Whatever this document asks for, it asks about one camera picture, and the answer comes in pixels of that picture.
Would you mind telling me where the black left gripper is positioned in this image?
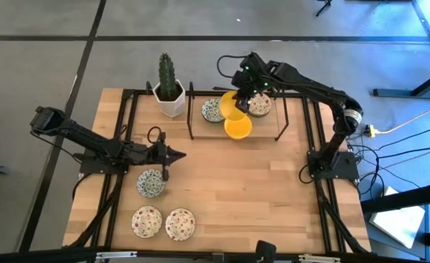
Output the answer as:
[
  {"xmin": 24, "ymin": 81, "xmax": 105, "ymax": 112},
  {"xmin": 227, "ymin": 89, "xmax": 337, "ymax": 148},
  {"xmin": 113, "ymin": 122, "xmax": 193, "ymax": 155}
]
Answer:
[{"xmin": 141, "ymin": 131, "xmax": 186, "ymax": 183}]

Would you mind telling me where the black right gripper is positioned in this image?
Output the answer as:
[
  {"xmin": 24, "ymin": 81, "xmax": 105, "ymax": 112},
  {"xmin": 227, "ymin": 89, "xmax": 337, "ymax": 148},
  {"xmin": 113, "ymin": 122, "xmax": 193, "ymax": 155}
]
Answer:
[{"xmin": 231, "ymin": 52, "xmax": 274, "ymax": 113}]

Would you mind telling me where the yellow mini bowl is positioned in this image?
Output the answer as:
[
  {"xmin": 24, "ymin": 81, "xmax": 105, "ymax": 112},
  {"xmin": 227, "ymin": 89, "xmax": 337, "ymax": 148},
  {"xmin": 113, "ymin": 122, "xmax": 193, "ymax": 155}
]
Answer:
[
  {"xmin": 219, "ymin": 91, "xmax": 252, "ymax": 122},
  {"xmin": 224, "ymin": 115, "xmax": 254, "ymax": 141}
]

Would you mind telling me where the red floral mini bowl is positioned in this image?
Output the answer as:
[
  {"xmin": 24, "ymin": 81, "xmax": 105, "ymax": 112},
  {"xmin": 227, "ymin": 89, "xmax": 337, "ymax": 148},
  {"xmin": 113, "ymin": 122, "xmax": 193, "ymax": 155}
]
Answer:
[
  {"xmin": 131, "ymin": 205, "xmax": 163, "ymax": 239},
  {"xmin": 246, "ymin": 93, "xmax": 274, "ymax": 118},
  {"xmin": 165, "ymin": 207, "xmax": 197, "ymax": 242}
]

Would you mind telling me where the green patterned mini bowl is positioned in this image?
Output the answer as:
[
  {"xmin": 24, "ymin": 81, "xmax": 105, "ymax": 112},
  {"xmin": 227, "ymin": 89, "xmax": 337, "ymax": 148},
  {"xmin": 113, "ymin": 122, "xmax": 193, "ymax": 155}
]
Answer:
[
  {"xmin": 136, "ymin": 168, "xmax": 167, "ymax": 199},
  {"xmin": 200, "ymin": 98, "xmax": 226, "ymax": 123}
]

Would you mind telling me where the white hexagonal plant pot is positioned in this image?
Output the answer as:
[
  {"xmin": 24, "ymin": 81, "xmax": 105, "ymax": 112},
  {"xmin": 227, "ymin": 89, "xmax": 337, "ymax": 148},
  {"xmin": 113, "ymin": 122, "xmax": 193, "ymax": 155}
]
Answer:
[{"xmin": 151, "ymin": 79, "xmax": 187, "ymax": 118}]

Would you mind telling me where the green cactus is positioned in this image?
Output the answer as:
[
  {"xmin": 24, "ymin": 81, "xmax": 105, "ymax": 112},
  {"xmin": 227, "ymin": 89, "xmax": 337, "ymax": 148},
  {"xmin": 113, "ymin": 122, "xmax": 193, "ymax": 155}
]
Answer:
[{"xmin": 158, "ymin": 52, "xmax": 178, "ymax": 102}]

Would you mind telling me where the yellow power strip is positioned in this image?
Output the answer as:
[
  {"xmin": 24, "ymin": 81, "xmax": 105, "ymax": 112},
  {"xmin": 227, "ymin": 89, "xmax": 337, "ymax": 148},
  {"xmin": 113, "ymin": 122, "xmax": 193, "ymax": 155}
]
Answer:
[{"xmin": 363, "ymin": 123, "xmax": 379, "ymax": 138}]

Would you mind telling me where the black rounded object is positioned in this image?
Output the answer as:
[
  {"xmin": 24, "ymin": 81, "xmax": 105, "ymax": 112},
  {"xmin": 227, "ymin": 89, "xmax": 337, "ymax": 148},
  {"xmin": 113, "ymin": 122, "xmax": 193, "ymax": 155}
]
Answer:
[{"xmin": 255, "ymin": 239, "xmax": 278, "ymax": 263}]

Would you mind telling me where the grey metal foot bar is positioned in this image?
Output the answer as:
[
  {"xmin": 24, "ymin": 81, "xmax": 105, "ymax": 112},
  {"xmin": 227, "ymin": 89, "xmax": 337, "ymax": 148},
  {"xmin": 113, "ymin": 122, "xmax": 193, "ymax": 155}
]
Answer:
[{"xmin": 372, "ymin": 88, "xmax": 430, "ymax": 100}]

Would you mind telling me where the white flat board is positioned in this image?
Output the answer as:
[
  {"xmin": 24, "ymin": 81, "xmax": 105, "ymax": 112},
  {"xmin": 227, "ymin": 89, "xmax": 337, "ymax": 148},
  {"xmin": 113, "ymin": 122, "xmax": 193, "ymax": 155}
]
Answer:
[{"xmin": 369, "ymin": 185, "xmax": 426, "ymax": 250}]

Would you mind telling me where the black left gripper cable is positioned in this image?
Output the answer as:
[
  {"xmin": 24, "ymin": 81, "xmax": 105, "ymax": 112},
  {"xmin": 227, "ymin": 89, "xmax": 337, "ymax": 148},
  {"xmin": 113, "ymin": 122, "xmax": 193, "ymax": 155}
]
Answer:
[{"xmin": 146, "ymin": 126, "xmax": 164, "ymax": 145}]

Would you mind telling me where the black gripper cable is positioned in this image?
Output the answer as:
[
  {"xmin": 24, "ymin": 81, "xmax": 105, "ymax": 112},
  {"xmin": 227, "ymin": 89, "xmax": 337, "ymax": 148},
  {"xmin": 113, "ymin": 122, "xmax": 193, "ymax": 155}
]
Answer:
[
  {"xmin": 216, "ymin": 53, "xmax": 252, "ymax": 80},
  {"xmin": 146, "ymin": 126, "xmax": 164, "ymax": 145}
]

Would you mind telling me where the black wire wooden shelf rack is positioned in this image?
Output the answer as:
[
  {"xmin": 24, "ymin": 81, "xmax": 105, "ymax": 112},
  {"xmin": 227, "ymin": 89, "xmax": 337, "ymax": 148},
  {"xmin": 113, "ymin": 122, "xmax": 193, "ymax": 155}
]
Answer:
[{"xmin": 185, "ymin": 81, "xmax": 290, "ymax": 142}]

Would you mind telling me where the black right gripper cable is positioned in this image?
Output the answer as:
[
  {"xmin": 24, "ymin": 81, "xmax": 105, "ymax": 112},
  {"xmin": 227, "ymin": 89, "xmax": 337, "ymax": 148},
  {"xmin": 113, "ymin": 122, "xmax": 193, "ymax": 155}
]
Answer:
[{"xmin": 216, "ymin": 53, "xmax": 252, "ymax": 80}]

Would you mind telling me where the black aluminium table frame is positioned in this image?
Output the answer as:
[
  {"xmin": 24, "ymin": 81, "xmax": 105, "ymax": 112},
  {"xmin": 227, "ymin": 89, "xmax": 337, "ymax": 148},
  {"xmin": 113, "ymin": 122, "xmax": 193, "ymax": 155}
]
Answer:
[{"xmin": 63, "ymin": 87, "xmax": 373, "ymax": 263}]

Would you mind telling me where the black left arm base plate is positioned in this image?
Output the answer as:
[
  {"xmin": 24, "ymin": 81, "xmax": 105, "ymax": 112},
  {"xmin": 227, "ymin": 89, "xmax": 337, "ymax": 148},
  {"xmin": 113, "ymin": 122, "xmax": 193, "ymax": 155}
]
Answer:
[{"xmin": 78, "ymin": 153, "xmax": 130, "ymax": 175}]

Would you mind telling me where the silver metal bracket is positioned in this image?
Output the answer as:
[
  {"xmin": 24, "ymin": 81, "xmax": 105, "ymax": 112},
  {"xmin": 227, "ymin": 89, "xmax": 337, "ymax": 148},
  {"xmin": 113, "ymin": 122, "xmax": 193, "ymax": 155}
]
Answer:
[
  {"xmin": 95, "ymin": 251, "xmax": 138, "ymax": 260},
  {"xmin": 298, "ymin": 254, "xmax": 342, "ymax": 263}
]

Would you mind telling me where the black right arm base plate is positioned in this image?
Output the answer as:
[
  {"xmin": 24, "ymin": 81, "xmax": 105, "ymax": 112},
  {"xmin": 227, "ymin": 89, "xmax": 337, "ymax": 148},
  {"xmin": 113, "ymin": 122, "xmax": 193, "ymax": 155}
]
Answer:
[{"xmin": 307, "ymin": 150, "xmax": 360, "ymax": 180}]

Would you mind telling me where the beige power cord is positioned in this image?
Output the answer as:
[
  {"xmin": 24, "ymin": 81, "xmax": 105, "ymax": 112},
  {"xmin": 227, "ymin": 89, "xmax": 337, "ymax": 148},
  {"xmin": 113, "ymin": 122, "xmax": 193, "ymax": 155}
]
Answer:
[{"xmin": 375, "ymin": 100, "xmax": 430, "ymax": 134}]

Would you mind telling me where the black side table frame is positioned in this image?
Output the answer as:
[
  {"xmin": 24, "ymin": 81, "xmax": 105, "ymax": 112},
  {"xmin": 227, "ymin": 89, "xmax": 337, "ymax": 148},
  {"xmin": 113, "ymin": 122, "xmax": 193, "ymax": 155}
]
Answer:
[{"xmin": 361, "ymin": 180, "xmax": 430, "ymax": 263}]

